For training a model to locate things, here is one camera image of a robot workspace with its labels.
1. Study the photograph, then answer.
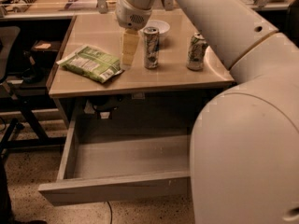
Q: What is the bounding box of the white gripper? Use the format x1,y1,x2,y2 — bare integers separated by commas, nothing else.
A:
115,0,152,70

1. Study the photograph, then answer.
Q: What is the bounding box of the green jalapeno chip bag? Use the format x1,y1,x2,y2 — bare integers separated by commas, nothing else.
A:
57,45,122,83

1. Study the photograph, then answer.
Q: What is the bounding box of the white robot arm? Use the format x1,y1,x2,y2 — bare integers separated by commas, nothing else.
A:
117,0,299,224

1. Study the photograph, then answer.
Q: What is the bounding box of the open grey top drawer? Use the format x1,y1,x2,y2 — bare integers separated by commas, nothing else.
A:
37,91,200,207

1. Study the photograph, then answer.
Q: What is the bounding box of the tall slim drink can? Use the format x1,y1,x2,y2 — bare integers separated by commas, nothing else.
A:
143,26,160,69

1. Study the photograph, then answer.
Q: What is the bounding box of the white bowl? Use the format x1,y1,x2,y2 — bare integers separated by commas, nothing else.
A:
146,20,170,37

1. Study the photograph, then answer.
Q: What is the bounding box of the black box under desk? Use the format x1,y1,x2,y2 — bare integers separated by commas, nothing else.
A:
31,40,61,68

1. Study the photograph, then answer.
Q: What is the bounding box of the grey office chair left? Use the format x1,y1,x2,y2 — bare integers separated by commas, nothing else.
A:
0,25,26,154

